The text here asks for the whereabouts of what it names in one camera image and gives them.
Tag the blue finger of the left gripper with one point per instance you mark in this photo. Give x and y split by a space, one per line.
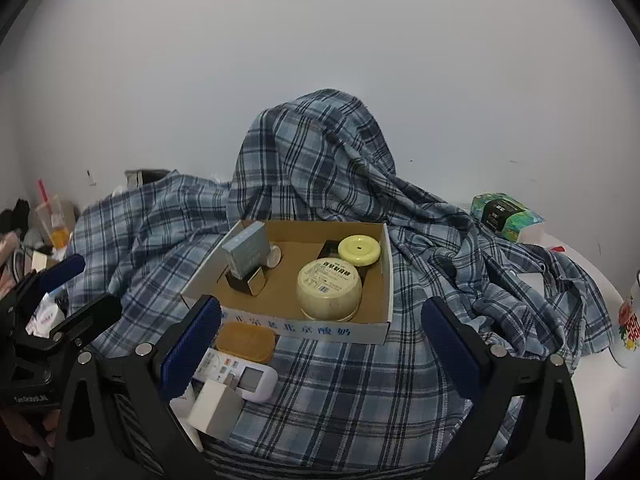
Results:
62 272
82 327

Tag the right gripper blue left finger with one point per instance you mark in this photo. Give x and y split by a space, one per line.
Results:
184 344

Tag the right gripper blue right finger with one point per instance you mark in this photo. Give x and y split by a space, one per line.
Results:
453 343

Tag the small black glossy box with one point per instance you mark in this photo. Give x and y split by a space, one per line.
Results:
251 284

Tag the white power adapter charger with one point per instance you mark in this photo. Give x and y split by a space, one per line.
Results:
216 410

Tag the grey blue carton box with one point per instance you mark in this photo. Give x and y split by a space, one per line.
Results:
247 250

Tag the small white pill bottle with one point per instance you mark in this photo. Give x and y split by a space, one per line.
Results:
274 257

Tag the cream round jar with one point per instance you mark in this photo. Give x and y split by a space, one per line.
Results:
328 290

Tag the yellow round plastic lid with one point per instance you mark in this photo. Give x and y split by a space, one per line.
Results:
359 250

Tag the black display frame box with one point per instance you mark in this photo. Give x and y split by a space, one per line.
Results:
329 249

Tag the person left hand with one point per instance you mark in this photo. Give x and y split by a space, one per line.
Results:
40 434

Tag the drink cup with straw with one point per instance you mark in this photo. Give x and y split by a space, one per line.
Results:
51 214

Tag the white air conditioner remote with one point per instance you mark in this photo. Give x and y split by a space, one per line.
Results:
254 382

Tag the grey box behind cloth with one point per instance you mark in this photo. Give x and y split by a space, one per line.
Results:
139 177

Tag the grey striped towel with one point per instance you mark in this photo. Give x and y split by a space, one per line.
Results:
338 435

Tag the cardboard yogurt box tray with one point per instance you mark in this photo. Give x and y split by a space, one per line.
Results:
276 306

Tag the green tissue pack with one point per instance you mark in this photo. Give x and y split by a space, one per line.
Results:
508 218

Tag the blue plaid shirt cloth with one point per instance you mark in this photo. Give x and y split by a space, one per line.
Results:
323 157

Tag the white wall socket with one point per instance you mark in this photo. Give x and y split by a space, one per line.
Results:
92 180

